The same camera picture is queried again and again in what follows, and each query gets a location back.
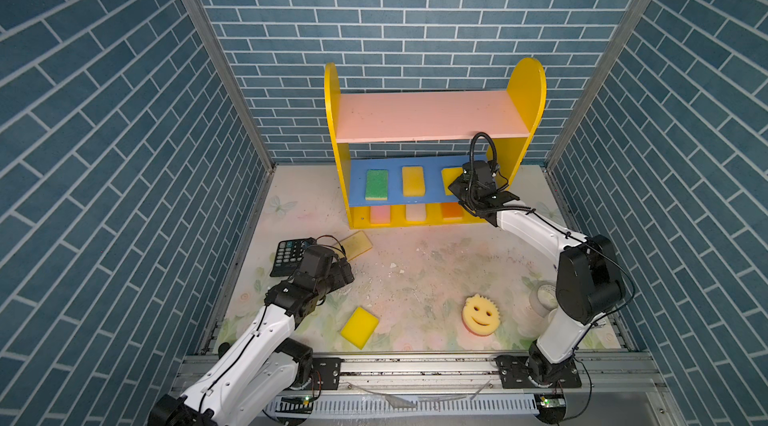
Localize bright yellow sponge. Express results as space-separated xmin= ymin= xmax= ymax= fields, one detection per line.
xmin=441 ymin=167 xmax=464 ymax=196
xmin=340 ymin=307 xmax=380 ymax=350

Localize orange sponge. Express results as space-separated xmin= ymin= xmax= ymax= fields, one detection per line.
xmin=440 ymin=202 xmax=465 ymax=221

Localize pale yellow tan sponge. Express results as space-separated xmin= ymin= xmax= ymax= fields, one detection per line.
xmin=341 ymin=230 xmax=373 ymax=261

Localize yellow sponge rectangle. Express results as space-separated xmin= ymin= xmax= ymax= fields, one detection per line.
xmin=401 ymin=166 xmax=426 ymax=197

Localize beige pale pink sponge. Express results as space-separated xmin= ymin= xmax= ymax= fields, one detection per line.
xmin=405 ymin=204 xmax=427 ymax=223

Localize green sponge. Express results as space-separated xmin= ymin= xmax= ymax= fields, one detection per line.
xmin=364 ymin=169 xmax=389 ymax=201

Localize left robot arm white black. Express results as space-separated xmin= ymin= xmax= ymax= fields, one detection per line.
xmin=147 ymin=239 xmax=354 ymax=425

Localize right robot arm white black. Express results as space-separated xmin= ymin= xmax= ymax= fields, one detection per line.
xmin=449 ymin=132 xmax=628 ymax=387

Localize yellow shelf pink blue boards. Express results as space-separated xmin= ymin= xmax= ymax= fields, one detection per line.
xmin=324 ymin=58 xmax=547 ymax=229

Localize black calculator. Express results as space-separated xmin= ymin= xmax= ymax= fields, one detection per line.
xmin=269 ymin=238 xmax=316 ymax=278

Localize smiley face round sponge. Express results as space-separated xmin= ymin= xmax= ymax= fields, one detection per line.
xmin=461 ymin=294 xmax=501 ymax=337

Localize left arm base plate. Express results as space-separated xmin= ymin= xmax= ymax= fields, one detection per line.
xmin=289 ymin=357 xmax=342 ymax=391

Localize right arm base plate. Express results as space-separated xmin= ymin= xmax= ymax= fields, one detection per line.
xmin=494 ymin=355 xmax=582 ymax=389

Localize aluminium front rail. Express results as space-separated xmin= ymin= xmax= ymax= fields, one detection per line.
xmin=161 ymin=350 xmax=679 ymax=426

